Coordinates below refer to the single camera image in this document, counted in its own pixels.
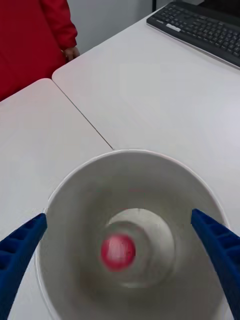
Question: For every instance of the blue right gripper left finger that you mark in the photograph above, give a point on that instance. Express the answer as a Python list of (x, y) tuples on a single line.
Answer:
[(17, 255)]

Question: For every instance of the grey plastic waste bin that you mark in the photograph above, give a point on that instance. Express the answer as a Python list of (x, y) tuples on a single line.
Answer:
[(75, 212)]

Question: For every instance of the black computer keyboard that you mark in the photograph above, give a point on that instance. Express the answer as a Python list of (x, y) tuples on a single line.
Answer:
[(200, 27)]

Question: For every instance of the clear bottle with red cap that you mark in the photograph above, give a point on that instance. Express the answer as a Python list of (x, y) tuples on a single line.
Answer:
[(118, 251)]

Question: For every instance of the person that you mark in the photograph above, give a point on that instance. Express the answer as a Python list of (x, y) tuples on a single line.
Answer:
[(25, 37)]

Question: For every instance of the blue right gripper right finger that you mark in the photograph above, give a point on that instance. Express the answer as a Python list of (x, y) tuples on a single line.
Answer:
[(222, 250)]

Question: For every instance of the person's hand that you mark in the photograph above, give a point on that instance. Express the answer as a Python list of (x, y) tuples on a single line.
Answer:
[(71, 52)]

